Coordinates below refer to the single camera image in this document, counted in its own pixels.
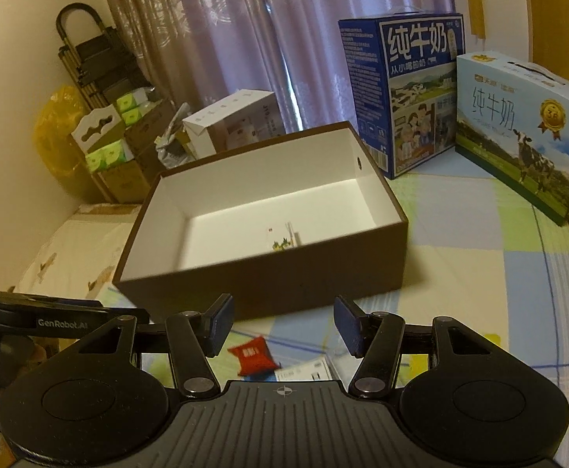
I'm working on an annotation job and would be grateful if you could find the red snack packet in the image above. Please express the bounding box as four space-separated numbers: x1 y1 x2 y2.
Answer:
228 336 280 377

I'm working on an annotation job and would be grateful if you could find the white medicine box with barcode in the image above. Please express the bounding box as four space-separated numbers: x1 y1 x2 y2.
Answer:
274 356 335 381

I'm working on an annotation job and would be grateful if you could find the white green medicine box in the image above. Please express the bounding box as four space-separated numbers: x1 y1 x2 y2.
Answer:
265 221 301 252

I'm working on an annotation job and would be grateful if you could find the beige dog pattern blanket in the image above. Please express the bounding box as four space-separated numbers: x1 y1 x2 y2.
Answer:
14 204 139 300

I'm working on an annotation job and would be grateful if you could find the checkered bed sheet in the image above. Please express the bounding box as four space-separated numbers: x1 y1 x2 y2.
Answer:
94 155 569 468

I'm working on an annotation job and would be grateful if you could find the brown storage box white inside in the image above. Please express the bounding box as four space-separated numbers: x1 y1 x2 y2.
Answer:
113 122 408 321

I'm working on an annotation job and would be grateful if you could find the bin with trash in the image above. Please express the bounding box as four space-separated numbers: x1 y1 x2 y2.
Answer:
154 103 197 169

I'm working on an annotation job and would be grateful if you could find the cardboard box with tissue packs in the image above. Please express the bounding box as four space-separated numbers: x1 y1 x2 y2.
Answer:
69 87 176 204

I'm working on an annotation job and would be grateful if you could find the white cardboard box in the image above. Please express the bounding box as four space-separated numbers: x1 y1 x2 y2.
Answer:
183 89 286 158

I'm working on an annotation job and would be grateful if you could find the light blue milk carton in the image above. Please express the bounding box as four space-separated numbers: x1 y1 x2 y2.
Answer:
456 51 569 225

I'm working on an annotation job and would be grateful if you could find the yellow plastic bag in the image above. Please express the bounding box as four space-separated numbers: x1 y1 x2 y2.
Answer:
33 86 95 199

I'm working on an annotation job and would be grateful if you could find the dark blue milk carton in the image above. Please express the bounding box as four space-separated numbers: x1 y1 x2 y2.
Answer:
338 12 466 179

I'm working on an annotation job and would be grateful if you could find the black folding cart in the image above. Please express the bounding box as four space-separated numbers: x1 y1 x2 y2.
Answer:
55 2 151 110

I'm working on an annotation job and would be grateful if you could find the purple curtain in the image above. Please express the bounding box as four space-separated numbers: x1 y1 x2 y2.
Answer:
107 0 455 131

